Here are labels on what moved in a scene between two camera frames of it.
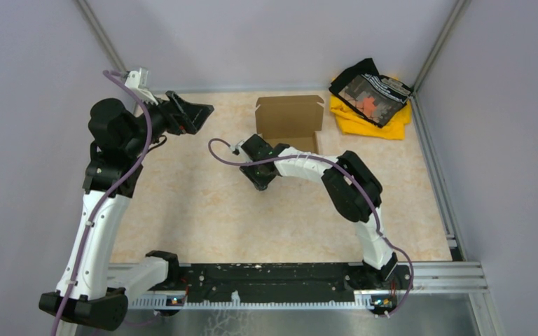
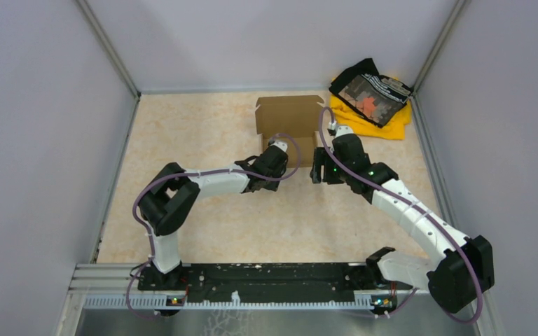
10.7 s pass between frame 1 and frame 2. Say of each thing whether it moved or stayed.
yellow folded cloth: stayed
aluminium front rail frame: stayed
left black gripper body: moved
